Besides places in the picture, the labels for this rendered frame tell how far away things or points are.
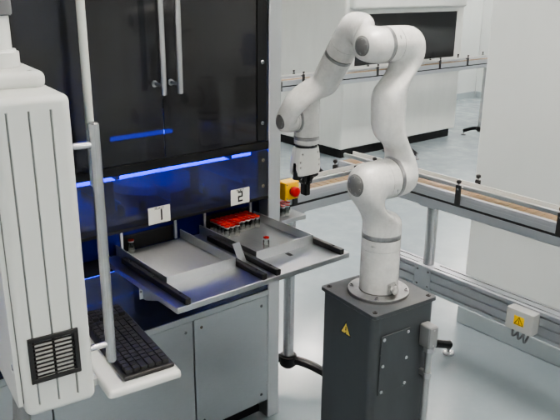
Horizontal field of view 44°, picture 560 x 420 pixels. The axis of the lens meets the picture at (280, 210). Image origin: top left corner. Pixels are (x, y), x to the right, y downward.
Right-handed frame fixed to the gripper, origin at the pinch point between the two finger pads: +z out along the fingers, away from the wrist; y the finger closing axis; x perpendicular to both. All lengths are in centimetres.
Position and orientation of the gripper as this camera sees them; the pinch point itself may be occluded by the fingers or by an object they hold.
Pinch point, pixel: (305, 188)
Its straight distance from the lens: 236.8
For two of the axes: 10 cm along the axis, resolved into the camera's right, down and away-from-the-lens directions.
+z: -0.1, 9.5, 3.2
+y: -7.7, 2.0, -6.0
